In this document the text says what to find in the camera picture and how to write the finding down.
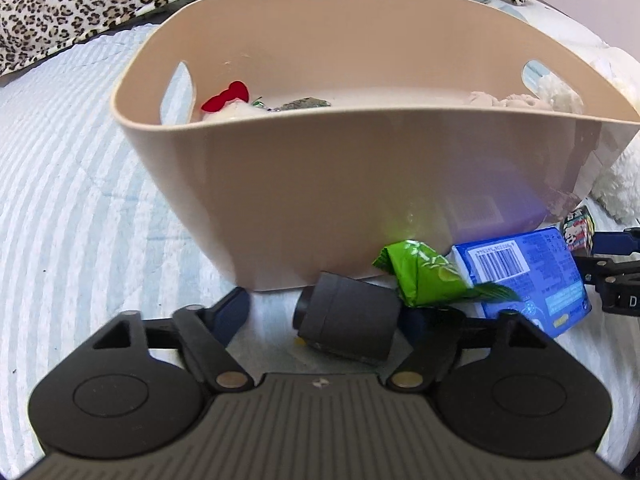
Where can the white plush toy red bow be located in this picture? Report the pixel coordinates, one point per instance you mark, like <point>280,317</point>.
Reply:
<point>227,105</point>

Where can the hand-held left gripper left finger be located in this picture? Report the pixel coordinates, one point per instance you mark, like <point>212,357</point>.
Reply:
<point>231,311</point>

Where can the grey foil packet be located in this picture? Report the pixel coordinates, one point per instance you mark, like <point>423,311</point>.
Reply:
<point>300,105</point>

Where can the green snack packet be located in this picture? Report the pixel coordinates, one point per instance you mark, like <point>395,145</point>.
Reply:
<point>425,275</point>

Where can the beige plastic basket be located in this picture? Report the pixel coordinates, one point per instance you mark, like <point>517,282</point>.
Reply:
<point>350,185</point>

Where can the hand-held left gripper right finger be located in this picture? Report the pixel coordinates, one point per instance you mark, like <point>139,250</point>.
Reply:
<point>419,321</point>

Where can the dark grey cylindrical container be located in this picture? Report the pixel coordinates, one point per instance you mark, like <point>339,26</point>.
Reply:
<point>350,317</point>

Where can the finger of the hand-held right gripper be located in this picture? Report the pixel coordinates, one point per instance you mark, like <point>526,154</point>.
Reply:
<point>617,244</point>
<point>597,267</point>

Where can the small green candy wrapper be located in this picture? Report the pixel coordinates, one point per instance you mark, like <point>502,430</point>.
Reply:
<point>258,103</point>

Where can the white fluffy cushion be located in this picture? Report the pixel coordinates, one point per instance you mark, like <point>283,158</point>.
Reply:
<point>620,180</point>

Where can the blue cookie box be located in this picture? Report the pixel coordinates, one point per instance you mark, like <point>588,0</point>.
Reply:
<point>530,270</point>

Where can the beige plush toy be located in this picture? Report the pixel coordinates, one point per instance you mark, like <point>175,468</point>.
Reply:
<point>505,100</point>

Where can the small yellow object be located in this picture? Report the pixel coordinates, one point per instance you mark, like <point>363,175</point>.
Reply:
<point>300,342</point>

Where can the small colourful printed cube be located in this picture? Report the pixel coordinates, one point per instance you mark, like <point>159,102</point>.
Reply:
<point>579,230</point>

